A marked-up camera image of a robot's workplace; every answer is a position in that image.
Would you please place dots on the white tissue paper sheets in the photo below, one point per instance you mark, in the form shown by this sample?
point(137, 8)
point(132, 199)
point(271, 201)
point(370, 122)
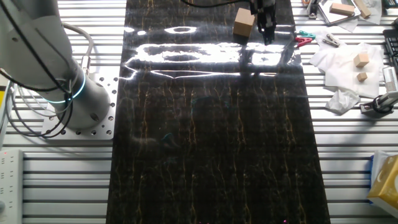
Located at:
point(342, 71)

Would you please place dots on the metal tray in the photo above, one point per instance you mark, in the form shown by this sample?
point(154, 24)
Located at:
point(339, 18)

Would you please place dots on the metal frame bar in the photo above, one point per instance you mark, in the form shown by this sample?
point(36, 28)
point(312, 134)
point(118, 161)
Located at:
point(313, 11)

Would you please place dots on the rectangular wooden block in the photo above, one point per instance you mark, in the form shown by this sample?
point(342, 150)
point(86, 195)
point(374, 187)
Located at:
point(342, 8)

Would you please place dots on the red clothespin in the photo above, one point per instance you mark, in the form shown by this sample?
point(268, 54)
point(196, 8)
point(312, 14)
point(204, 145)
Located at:
point(303, 41)

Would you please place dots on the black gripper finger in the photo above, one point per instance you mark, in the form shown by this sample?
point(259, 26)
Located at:
point(270, 29)
point(260, 21)

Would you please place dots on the white paper sheet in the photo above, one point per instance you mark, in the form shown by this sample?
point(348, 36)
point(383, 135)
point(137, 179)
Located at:
point(374, 11)

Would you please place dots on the orange tube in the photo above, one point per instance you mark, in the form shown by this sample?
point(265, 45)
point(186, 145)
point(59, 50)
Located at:
point(305, 2)

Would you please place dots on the small wooden block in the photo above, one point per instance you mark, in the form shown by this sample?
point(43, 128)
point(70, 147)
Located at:
point(243, 22)

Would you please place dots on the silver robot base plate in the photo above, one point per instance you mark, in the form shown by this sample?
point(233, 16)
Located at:
point(105, 124)

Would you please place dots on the tiny wooden cube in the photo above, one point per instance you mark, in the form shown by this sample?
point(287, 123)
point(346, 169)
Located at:
point(362, 76)

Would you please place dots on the gold tissue pack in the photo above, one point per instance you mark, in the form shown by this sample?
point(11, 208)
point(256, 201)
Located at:
point(387, 183)

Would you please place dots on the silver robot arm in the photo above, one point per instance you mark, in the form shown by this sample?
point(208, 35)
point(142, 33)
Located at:
point(77, 102)

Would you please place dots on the grey clothespin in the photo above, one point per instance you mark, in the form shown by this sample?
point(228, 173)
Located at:
point(331, 40)

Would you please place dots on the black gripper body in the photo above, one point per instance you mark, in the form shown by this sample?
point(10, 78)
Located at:
point(264, 6)

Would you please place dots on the white power strip with red light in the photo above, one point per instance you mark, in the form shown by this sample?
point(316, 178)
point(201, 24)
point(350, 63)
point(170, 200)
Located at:
point(11, 186)

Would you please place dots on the long wooden stick block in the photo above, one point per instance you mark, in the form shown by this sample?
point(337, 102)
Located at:
point(363, 8)

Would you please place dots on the black marble pattern mat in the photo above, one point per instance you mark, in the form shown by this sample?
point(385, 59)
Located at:
point(217, 149)

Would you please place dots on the crumpled white tissue ball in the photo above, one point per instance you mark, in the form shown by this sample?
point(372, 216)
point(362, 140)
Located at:
point(342, 101)

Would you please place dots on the teal clothespin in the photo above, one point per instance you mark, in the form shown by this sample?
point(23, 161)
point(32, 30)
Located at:
point(306, 34)

